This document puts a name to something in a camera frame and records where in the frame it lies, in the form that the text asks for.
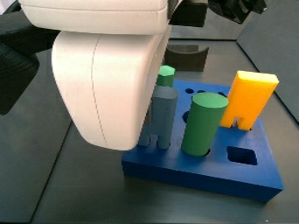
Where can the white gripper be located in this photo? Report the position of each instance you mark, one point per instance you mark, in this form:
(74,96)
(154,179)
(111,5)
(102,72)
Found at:
(106,75)

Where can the light blue square-circle object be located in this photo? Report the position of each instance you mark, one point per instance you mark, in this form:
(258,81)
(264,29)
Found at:
(159,119)

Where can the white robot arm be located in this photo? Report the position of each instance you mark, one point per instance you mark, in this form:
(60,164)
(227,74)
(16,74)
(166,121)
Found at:
(112,17)

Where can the black curved fixture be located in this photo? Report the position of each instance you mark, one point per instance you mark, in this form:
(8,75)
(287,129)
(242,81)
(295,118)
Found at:
(186,57)

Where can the green hexagonal peg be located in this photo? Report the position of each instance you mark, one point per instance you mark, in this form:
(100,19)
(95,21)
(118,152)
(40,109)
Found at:
(166,76)

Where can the green cylinder peg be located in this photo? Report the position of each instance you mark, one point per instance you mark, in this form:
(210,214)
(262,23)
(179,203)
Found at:
(206,113)

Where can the yellow slotted block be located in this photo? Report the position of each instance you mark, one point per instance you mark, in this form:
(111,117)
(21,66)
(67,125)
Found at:
(248,95)

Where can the blue foam peg base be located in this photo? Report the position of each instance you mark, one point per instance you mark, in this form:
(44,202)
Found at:
(239,168)

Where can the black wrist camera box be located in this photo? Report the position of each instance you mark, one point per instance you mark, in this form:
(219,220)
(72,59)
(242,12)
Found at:
(188,12)

